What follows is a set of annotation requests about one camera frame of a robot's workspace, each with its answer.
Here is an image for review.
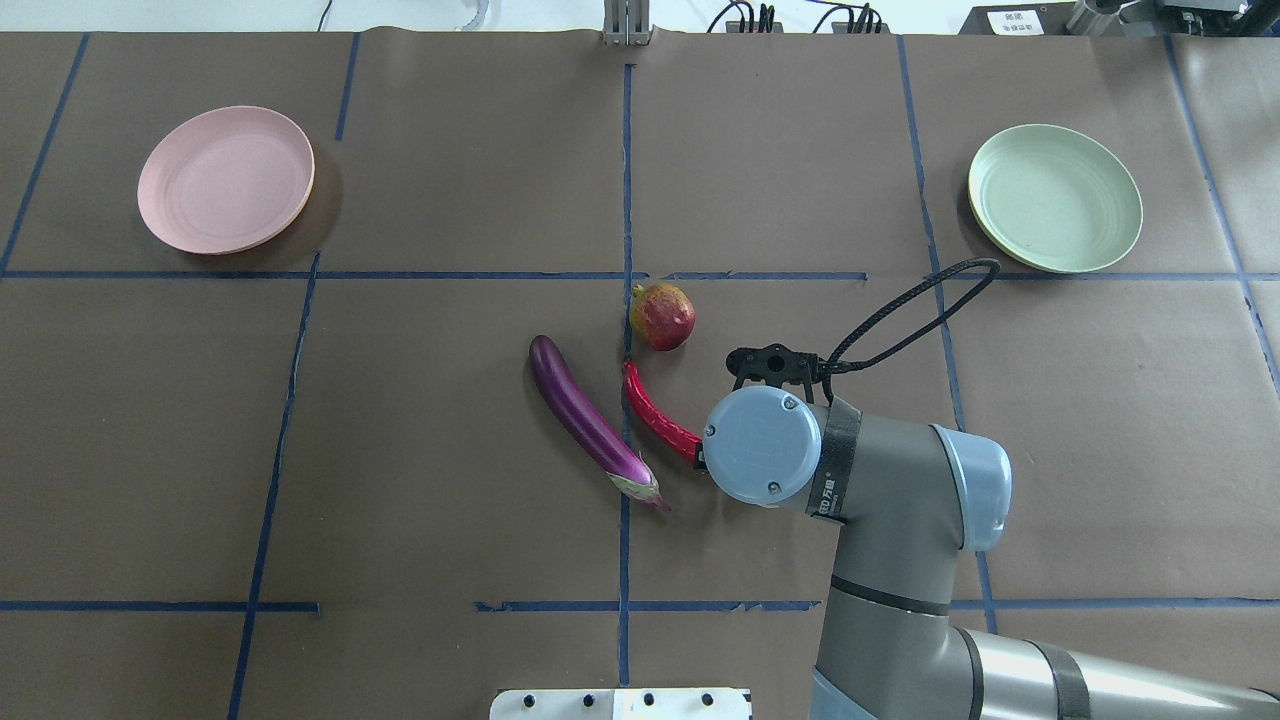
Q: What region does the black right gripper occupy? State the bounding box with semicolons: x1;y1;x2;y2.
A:
724;343;826;401

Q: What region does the purple eggplant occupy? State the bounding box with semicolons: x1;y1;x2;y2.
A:
527;334;671;512

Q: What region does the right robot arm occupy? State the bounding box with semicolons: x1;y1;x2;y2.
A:
701;345;1279;719

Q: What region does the red apple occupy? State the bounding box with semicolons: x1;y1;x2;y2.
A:
628;283;698;352

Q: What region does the red chili pepper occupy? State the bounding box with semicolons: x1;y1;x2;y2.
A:
622;360;707;469

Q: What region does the green plate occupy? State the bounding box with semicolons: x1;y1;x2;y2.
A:
966;123;1146;274

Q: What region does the white label card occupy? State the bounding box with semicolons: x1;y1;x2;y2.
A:
986;8;1044;36

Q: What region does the white central pillar base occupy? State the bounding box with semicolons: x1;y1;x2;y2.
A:
489;687;754;719

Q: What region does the pink plate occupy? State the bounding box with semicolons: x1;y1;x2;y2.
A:
136;105;316;256

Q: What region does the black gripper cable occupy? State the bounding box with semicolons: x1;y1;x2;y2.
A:
822;258;1001;375

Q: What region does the aluminium frame post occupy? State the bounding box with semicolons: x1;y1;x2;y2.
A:
602;0;652;47

